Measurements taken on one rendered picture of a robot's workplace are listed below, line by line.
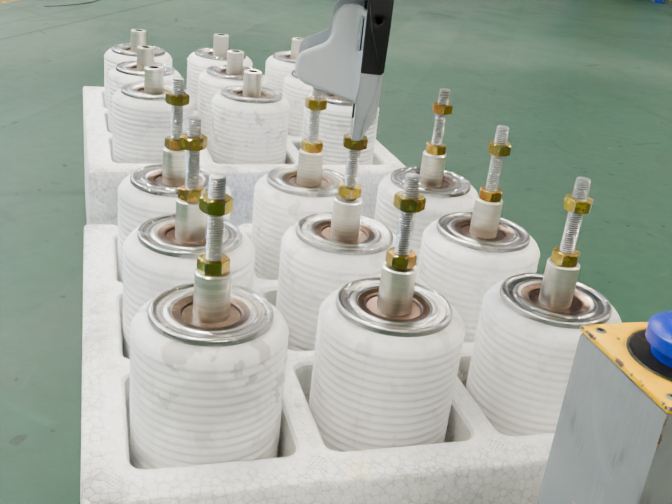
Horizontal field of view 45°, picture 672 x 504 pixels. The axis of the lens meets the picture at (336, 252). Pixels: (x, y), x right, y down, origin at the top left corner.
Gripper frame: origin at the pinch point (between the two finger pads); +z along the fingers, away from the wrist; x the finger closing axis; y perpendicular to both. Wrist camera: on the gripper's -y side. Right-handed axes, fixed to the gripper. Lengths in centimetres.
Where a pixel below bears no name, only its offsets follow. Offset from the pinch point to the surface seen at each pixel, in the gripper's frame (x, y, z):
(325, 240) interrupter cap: 2.2, 2.1, 9.2
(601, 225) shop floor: -76, -48, 35
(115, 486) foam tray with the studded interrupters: 22.2, 12.8, 16.6
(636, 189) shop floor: -99, -62, 35
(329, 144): -40.2, 1.8, 14.3
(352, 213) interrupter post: 1.0, 0.3, 7.3
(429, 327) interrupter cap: 14.3, -4.5, 9.1
